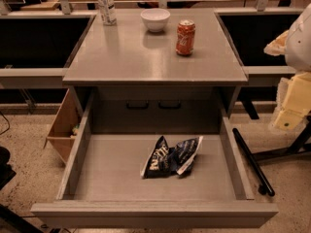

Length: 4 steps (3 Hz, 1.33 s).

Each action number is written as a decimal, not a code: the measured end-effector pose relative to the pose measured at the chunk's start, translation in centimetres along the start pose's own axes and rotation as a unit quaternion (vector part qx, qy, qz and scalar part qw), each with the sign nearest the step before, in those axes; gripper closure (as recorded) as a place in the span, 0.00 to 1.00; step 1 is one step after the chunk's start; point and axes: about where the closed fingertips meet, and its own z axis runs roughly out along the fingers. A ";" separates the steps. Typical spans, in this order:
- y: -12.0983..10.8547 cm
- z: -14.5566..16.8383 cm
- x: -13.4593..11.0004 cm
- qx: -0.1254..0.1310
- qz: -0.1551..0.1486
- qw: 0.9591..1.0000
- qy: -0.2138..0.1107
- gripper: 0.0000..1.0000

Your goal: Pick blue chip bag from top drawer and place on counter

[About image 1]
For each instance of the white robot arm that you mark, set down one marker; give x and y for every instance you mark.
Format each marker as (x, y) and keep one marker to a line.
(295, 43)

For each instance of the open grey top drawer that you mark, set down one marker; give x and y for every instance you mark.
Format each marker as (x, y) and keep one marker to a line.
(103, 186)

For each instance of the right black drawer handle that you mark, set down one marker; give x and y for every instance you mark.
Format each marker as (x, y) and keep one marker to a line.
(169, 105)

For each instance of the white ceramic bowl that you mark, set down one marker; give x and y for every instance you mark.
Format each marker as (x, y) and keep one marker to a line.
(155, 19)

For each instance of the clear plastic water bottle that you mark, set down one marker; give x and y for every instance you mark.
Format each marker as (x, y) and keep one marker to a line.
(107, 11)

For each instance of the red soda can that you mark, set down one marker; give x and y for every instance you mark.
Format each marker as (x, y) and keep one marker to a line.
(185, 37)

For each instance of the grey drawer cabinet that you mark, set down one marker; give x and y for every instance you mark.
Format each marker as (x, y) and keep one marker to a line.
(127, 62)

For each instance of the blue chip bag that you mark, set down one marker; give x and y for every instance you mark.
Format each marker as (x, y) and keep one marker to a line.
(165, 161)

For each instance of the black drawer handle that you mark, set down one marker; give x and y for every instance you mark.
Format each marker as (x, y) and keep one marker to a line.
(137, 105)
(169, 105)

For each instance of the left black drawer handle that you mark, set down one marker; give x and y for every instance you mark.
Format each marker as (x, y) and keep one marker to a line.
(137, 105)

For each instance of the black stand leg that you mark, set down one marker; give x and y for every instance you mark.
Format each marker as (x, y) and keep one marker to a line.
(300, 145)

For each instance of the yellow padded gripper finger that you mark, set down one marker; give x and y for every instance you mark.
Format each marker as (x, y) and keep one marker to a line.
(293, 101)

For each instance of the cardboard box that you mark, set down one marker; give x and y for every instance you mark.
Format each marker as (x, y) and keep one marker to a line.
(61, 135)

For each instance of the black tube on floor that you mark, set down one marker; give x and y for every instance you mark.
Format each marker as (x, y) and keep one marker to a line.
(265, 187)

